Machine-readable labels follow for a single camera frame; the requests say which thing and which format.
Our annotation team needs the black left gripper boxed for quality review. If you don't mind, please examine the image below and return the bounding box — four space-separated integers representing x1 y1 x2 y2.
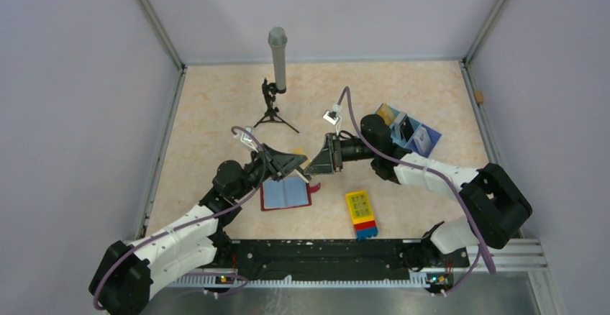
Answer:
232 142 307 201

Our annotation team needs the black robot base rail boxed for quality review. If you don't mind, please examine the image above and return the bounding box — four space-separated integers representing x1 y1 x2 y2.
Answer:
208 239 470 282

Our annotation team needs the black tripod stand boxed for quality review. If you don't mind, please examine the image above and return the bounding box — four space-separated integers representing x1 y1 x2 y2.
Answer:
252 78 300 134

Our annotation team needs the grey microphone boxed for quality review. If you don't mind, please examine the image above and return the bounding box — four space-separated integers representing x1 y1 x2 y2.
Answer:
268 27 288 93

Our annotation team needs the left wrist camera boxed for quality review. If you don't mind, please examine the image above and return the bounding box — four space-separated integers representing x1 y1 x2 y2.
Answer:
234 126 258 151

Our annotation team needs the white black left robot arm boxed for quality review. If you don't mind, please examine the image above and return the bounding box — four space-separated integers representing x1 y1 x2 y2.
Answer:
88 145 308 314

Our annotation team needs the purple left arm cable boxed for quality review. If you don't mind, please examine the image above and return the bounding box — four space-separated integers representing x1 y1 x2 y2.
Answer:
91 126 268 311

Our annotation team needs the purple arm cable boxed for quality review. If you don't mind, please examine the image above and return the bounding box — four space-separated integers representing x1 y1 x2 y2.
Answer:
337 86 498 275
91 126 268 311

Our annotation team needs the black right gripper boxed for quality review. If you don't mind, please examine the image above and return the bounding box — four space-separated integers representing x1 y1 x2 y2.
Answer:
304 132 377 175

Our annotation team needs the blue three-slot card box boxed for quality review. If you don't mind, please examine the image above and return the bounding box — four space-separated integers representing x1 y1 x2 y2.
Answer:
375 103 442 158

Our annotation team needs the small tan object on rail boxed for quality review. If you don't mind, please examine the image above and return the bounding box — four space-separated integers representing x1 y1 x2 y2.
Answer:
473 91 484 105

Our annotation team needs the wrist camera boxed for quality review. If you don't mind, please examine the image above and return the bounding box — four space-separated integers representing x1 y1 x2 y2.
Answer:
322 104 342 136
234 126 258 151

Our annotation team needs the red leather card holder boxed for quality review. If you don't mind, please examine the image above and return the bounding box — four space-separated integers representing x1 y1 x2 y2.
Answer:
260 177 321 211

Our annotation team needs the gold credit card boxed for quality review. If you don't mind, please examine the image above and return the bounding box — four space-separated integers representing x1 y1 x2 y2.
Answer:
293 147 311 183

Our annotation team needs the yellow red blue toy block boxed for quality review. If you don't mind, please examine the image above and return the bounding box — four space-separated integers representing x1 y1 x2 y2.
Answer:
345 191 378 241

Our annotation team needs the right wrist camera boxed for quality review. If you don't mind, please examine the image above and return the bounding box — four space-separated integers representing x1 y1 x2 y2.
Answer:
322 104 342 136

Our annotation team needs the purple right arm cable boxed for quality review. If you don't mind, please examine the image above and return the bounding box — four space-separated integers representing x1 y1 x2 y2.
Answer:
337 86 498 275

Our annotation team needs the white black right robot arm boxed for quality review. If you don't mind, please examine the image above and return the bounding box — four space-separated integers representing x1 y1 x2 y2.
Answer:
304 114 533 273

